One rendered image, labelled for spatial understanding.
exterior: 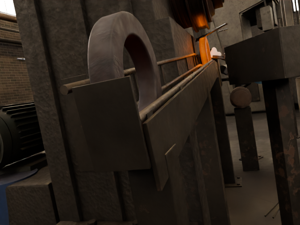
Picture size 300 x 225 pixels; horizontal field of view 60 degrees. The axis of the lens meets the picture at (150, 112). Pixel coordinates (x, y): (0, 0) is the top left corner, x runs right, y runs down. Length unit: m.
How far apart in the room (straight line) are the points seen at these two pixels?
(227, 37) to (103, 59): 3.92
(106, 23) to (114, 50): 0.04
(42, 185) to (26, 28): 0.76
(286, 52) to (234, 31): 3.39
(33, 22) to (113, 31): 0.97
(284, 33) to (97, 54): 0.59
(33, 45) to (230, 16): 3.33
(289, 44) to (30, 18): 1.01
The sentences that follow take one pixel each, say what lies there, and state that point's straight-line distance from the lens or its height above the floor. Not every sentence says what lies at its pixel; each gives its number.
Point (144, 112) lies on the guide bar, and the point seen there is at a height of 0.59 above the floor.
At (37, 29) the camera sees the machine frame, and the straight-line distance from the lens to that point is 1.26.
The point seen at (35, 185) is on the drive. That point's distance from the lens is 1.49.
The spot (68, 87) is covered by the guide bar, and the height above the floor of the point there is 0.64.
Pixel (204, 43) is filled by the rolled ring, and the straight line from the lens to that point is 1.38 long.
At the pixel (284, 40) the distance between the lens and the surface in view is 0.80.
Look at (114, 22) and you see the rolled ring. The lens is 0.33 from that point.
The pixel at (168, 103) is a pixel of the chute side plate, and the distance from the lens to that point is 0.39.
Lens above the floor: 0.62
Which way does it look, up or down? 5 degrees down
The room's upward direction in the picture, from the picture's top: 10 degrees counter-clockwise
